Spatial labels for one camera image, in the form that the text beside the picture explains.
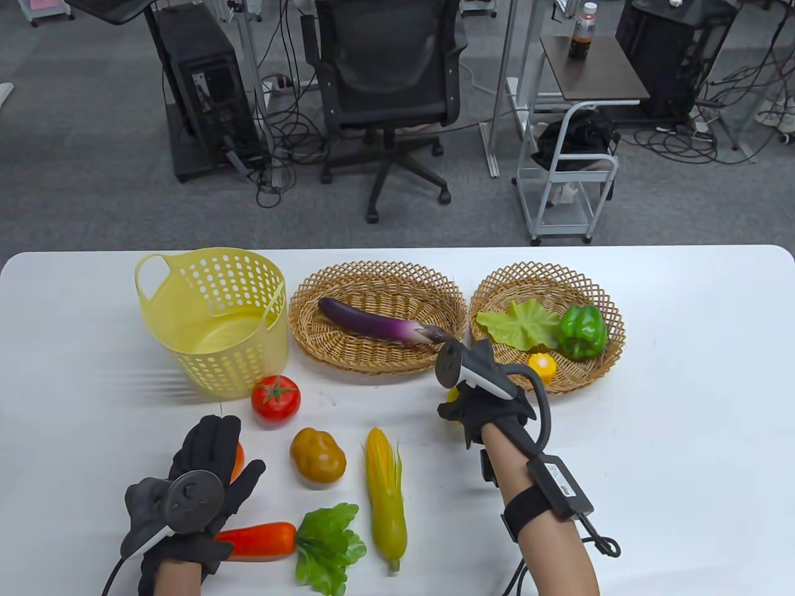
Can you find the person's right hand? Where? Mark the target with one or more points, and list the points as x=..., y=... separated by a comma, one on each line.
x=490, y=406

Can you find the person's left hand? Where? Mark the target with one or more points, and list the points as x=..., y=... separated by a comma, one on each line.
x=208, y=447

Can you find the orange fruit object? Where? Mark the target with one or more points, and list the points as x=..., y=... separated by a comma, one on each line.
x=238, y=462

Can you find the yellow lemon object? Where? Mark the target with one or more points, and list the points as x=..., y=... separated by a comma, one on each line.
x=452, y=394

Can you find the grey white hand controller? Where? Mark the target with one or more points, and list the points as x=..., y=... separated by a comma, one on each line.
x=450, y=363

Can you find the small corn piece object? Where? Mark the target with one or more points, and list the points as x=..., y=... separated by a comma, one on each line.
x=542, y=366

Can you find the red tomato object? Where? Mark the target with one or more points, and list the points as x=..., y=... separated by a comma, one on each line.
x=276, y=400

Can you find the yellow plastic basket container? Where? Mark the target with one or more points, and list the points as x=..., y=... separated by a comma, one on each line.
x=236, y=366

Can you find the green lettuce leaf object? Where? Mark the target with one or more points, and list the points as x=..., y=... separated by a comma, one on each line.
x=518, y=323

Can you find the round wicker basket container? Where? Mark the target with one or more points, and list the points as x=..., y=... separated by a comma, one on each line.
x=590, y=372

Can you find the orange carrot object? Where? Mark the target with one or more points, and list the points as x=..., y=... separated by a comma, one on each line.
x=261, y=541

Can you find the brown potato object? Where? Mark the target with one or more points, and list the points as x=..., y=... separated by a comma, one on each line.
x=318, y=458

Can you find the green bell pepper object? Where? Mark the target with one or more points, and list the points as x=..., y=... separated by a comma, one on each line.
x=581, y=332

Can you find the oval wicker basket container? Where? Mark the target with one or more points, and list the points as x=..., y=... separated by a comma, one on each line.
x=372, y=357

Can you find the yellow corn cob object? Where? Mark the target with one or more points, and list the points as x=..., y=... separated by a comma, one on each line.
x=385, y=496

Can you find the purple eggplant object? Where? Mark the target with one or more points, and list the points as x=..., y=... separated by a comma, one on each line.
x=372, y=323

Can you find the person's left forearm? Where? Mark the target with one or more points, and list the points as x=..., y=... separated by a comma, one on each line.
x=177, y=580

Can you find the person's right forearm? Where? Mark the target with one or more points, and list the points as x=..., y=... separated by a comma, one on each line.
x=559, y=565

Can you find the black right sensor box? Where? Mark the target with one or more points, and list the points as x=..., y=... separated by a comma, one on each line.
x=559, y=487

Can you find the black right wrist band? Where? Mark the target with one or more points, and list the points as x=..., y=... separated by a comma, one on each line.
x=525, y=512

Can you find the white rolling cart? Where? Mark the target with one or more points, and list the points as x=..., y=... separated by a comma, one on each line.
x=584, y=176

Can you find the black bag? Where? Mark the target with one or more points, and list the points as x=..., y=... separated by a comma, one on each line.
x=574, y=139

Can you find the brown side table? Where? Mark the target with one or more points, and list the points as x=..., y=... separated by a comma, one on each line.
x=596, y=77

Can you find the black computer tower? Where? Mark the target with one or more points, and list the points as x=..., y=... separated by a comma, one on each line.
x=199, y=93
x=664, y=56

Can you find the black office chair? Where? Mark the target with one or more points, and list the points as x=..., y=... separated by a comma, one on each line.
x=385, y=68

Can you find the white power strip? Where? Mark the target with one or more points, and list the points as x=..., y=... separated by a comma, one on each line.
x=279, y=82

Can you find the dark drink bottle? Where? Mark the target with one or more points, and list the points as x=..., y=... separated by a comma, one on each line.
x=582, y=37

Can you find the black desk top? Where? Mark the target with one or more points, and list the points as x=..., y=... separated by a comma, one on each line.
x=105, y=9

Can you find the white pink cart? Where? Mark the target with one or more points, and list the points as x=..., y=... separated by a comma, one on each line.
x=43, y=6

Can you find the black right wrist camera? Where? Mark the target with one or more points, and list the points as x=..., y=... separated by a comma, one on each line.
x=489, y=469

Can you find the white desk leg frame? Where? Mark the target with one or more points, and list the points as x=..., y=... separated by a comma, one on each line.
x=490, y=155

